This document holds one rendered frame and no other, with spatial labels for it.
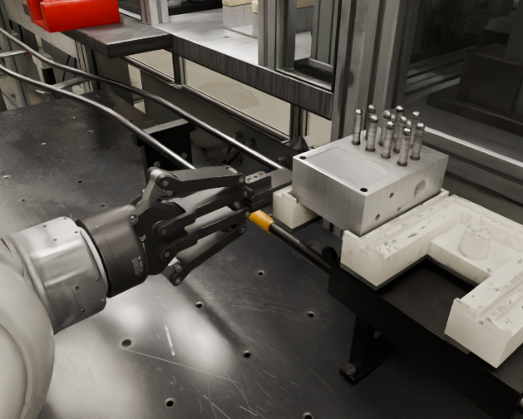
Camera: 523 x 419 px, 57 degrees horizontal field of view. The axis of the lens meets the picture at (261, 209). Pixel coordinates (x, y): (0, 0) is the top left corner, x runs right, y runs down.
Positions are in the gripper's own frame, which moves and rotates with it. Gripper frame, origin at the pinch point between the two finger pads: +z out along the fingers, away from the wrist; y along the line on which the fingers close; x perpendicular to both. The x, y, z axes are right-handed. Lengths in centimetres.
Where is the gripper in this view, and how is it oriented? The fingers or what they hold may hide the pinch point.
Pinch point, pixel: (268, 187)
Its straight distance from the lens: 53.1
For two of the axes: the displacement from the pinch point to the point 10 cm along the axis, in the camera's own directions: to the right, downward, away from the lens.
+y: 0.0, -8.4, -5.5
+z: 7.8, -3.4, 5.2
